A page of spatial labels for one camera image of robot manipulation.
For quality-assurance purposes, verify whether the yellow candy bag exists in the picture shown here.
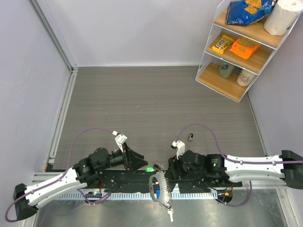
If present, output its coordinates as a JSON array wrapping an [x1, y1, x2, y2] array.
[[212, 35, 235, 54]]

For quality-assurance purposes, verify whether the blue chips bag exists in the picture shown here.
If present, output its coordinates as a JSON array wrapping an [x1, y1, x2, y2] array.
[[226, 0, 274, 26]]

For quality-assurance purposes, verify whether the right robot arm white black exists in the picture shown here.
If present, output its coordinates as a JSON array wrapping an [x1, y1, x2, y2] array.
[[165, 150, 303, 189]]

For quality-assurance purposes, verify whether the silver metal key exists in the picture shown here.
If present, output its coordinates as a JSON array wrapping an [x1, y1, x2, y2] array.
[[167, 208, 174, 222]]

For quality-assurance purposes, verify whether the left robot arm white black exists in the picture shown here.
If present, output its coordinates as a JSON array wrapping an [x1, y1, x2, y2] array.
[[13, 143, 148, 221]]

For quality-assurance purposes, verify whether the white printed cup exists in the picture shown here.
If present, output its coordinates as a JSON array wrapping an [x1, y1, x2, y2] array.
[[237, 69, 255, 87]]

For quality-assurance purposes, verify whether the grey green cup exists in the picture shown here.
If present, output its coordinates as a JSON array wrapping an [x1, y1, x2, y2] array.
[[218, 61, 235, 78]]

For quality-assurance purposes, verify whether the white wire wooden shelf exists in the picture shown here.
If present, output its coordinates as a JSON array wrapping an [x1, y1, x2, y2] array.
[[196, 0, 303, 103]]

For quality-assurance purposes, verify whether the orange candy bag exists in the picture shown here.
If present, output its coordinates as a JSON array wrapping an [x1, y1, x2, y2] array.
[[230, 37, 261, 60]]

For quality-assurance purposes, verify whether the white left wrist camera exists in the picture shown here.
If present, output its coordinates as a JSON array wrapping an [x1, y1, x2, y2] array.
[[112, 131, 127, 152]]

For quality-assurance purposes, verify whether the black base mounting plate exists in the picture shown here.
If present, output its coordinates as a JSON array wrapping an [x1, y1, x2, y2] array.
[[87, 170, 242, 193]]

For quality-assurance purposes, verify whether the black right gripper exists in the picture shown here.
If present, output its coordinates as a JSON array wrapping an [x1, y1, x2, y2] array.
[[165, 150, 205, 180]]

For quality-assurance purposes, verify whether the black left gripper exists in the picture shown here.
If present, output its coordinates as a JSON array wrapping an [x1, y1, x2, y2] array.
[[98, 141, 148, 171]]

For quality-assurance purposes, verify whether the green plastic key tag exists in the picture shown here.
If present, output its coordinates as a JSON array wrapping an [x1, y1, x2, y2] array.
[[145, 166, 155, 173]]

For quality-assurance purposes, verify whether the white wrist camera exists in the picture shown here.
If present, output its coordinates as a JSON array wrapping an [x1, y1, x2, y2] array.
[[171, 140, 186, 160], [112, 131, 127, 152]]

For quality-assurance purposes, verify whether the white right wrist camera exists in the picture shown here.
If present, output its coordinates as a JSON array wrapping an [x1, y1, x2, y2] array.
[[171, 140, 186, 160]]

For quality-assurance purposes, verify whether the aluminium cable duct rail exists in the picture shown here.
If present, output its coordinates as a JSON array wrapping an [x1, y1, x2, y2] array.
[[55, 190, 218, 201]]

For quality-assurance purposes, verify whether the white paper towel roll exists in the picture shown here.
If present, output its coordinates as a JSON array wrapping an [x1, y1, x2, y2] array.
[[264, 0, 303, 36]]

